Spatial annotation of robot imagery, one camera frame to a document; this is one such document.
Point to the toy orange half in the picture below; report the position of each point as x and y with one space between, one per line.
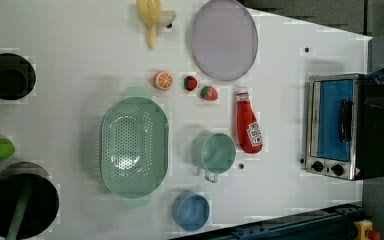
163 81

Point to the pink red toy strawberry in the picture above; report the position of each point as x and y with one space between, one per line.
208 93

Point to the yellow red emergency button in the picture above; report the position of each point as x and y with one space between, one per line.
365 231

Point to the silver black toaster oven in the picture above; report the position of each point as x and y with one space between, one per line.
345 132

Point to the green oval strainer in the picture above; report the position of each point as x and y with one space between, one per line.
134 147

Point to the green toy lime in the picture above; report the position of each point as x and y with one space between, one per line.
7 149

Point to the blue metal frame rail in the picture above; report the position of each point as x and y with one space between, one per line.
333 223

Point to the red ketchup bottle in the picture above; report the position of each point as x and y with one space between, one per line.
248 130

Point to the blue cup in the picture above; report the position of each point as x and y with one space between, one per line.
190 211

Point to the green mug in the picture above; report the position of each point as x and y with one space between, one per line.
214 153

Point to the dark red toy strawberry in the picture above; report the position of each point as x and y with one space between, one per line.
190 83

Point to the large black round base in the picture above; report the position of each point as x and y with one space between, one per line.
29 201

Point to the lilac round plate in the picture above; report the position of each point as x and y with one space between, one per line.
224 40

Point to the small black round base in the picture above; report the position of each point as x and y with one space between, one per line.
17 77

